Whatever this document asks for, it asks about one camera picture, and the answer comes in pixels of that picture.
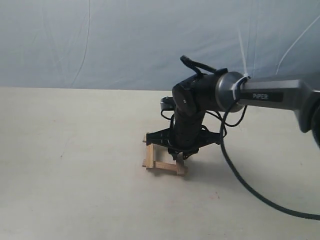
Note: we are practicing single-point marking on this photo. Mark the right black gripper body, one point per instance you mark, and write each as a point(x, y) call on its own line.
point(185, 134)

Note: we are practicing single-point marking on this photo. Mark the plain wooden stick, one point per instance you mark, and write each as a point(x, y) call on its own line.
point(180, 167)

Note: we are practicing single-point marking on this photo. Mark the wood block with two holes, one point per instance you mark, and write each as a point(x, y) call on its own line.
point(164, 166)

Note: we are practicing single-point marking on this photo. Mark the light wooden plank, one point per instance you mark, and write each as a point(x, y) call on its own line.
point(149, 164)

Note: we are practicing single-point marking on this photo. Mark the wooden stick with two holes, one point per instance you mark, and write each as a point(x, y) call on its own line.
point(144, 139)

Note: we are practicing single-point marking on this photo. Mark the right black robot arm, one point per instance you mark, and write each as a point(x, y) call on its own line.
point(229, 92)

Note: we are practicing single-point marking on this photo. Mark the blue-grey backdrop cloth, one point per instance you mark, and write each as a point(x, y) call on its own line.
point(137, 44)

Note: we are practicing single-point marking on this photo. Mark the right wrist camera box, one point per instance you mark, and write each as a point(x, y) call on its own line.
point(167, 104)

